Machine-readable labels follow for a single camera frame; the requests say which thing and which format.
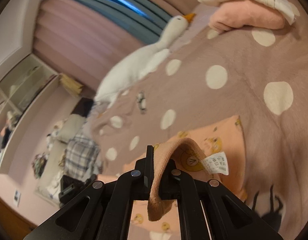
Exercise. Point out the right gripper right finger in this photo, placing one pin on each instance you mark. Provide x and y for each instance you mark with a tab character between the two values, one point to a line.
208	210

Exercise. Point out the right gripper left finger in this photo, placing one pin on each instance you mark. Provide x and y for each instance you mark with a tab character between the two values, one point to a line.
101	210

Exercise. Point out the peach cartoon print shirt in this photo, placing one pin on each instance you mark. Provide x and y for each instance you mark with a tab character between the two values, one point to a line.
216	151

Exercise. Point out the blue grey plaid cloth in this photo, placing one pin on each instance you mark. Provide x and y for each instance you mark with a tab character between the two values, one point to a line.
81	158

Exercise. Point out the beige grey pillow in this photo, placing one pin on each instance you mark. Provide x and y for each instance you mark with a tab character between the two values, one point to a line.
70	128

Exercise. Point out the beige tassel hanging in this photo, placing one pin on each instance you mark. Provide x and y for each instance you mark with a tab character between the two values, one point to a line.
72	86

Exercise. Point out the white goose plush toy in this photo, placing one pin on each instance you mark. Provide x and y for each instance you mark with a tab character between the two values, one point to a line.
144	60

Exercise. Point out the pink curtain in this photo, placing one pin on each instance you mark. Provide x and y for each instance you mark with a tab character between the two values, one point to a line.
78	41

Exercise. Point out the mauve polka dot blanket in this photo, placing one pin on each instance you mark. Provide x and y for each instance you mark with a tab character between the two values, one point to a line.
259	75

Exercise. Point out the teal blue curtain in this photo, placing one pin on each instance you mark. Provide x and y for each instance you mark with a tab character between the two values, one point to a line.
143	19

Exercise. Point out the pink folded garment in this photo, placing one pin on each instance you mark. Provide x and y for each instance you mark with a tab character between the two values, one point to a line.
236	14

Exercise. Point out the white wall shelf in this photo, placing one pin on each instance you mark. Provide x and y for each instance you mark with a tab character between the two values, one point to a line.
23	91

